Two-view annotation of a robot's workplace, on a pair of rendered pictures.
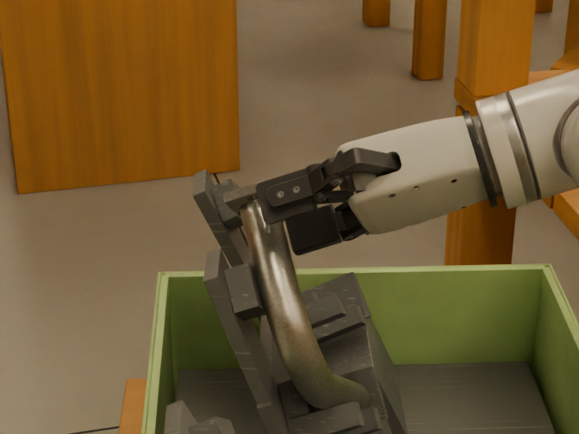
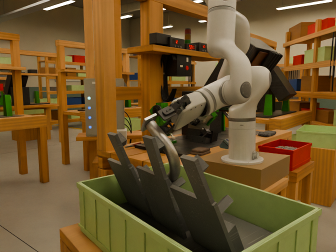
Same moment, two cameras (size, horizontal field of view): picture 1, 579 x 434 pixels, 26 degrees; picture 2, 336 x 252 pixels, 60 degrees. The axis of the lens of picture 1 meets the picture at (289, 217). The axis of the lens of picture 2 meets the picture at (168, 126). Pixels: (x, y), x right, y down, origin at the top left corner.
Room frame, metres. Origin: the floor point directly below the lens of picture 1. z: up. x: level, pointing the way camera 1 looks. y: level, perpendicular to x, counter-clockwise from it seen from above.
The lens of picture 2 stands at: (0.21, 0.46, 1.28)
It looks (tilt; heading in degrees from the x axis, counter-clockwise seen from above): 8 degrees down; 323
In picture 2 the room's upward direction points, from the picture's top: straight up
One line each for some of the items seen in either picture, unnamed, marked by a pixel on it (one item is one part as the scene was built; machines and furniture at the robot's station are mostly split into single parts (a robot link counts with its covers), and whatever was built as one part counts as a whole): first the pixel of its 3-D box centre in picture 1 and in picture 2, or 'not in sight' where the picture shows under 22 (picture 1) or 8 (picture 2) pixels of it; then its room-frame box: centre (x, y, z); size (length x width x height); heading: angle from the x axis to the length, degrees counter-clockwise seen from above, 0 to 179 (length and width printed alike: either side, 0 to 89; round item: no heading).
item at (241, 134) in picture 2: not in sight; (241, 140); (1.05, -0.60, 1.03); 0.19 x 0.19 x 0.18
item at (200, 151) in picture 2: not in sight; (200, 151); (1.38, -0.66, 0.91); 0.10 x 0.08 x 0.03; 103
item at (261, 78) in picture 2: not in sight; (249, 93); (1.03, -0.61, 1.25); 0.19 x 0.12 x 0.24; 29
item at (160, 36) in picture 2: not in sight; (160, 39); (1.88, -0.74, 1.59); 0.15 x 0.07 x 0.07; 102
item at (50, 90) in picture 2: not in sight; (84, 91); (9.58, -3.15, 1.12); 3.22 x 0.55 x 2.23; 104
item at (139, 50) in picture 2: not in sight; (182, 54); (1.98, -1.02, 1.52); 0.90 x 0.25 x 0.04; 102
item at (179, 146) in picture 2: not in sight; (208, 138); (1.73, -1.07, 0.89); 1.10 x 0.42 x 0.02; 102
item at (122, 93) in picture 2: not in sight; (171, 92); (2.09, -1.00, 1.23); 1.30 x 0.05 x 0.09; 102
